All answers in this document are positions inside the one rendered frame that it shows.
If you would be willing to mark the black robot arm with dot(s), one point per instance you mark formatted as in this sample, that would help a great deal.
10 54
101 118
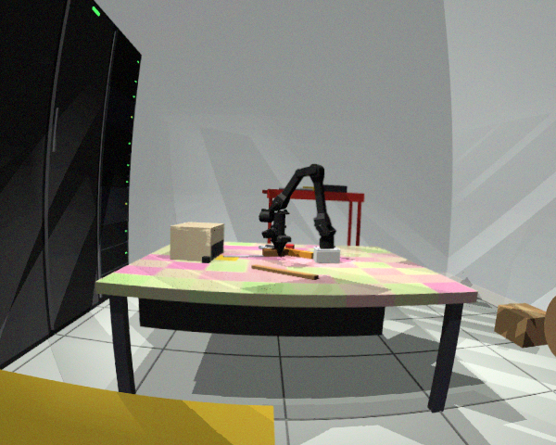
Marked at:
322 221

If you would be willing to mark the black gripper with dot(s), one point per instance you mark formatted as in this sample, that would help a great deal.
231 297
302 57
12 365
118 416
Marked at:
279 241

